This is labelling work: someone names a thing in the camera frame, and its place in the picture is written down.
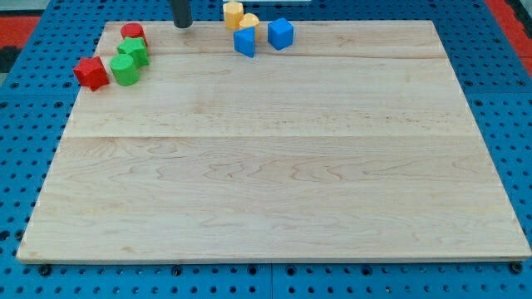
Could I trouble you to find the black cylindrical robot arm tip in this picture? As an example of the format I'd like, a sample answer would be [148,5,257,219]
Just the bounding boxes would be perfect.
[169,0,193,29]

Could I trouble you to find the light wooden board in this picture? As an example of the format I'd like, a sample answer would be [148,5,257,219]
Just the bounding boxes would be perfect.
[17,21,531,264]

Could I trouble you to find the blue triangle block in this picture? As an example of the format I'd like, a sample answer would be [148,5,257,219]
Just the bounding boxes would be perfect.
[233,27,255,58]

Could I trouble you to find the blue cube block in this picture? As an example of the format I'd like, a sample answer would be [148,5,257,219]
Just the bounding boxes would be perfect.
[267,17,294,51]

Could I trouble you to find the yellow rounded block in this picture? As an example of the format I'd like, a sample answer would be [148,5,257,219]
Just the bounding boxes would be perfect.
[239,12,260,42]

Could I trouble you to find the yellow hexagon block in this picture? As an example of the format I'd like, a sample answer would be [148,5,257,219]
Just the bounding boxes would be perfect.
[222,1,244,30]

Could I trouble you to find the green cylinder block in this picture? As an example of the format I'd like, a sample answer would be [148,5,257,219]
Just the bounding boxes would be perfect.
[110,54,140,86]

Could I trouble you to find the green star block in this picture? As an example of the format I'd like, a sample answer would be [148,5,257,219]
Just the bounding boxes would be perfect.
[117,37,150,67]

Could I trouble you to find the red cylinder block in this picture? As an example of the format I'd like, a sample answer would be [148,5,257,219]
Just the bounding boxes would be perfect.
[120,22,148,46]

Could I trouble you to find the red star block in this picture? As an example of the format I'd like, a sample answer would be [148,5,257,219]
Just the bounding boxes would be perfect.
[73,56,110,91]

